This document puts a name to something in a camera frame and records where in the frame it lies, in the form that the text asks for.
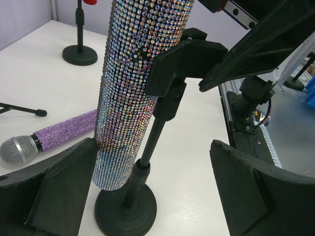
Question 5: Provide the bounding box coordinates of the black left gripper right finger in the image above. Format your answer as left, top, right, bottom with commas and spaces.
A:
210, 140, 315, 236

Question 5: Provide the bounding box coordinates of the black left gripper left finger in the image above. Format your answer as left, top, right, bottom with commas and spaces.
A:
0, 138, 97, 236

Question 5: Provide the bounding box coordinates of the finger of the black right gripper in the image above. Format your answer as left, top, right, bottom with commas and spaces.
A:
199, 0, 315, 92

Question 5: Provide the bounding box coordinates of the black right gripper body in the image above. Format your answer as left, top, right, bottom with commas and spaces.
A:
200, 0, 293, 30

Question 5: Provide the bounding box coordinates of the purple glitter microphone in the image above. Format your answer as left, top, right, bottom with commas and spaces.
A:
0, 109, 97, 165

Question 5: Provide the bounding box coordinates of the round-base mic stand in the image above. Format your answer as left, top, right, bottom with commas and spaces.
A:
62, 0, 98, 66
94, 28, 227, 236

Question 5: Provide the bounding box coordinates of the black tripod shock-mount stand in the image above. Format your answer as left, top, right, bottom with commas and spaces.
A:
0, 103, 47, 117

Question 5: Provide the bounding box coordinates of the silver glitter microphone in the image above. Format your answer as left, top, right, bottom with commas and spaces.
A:
92, 0, 194, 191

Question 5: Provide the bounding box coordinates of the red glitter microphone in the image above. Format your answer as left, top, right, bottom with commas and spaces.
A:
83, 0, 97, 5

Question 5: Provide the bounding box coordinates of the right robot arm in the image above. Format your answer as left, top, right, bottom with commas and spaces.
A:
199, 0, 315, 120

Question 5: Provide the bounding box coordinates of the blue plastic box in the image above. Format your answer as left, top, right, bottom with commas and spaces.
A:
305, 77, 315, 111

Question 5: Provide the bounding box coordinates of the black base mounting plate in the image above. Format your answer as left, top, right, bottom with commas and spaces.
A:
219, 85, 275, 166

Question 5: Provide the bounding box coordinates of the white slotted cable duct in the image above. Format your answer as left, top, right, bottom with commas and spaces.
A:
260, 124, 282, 169

